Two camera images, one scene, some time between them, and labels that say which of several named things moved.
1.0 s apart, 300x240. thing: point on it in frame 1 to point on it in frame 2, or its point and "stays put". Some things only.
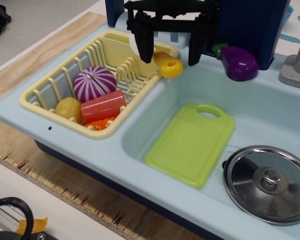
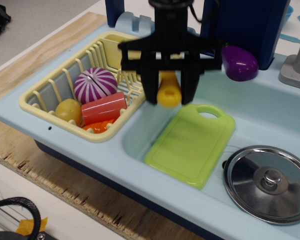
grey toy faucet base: [295, 70] stays put
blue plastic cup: [290, 10] stays put
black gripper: [145, 16] to [170, 47]
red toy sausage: [104, 107] stays put
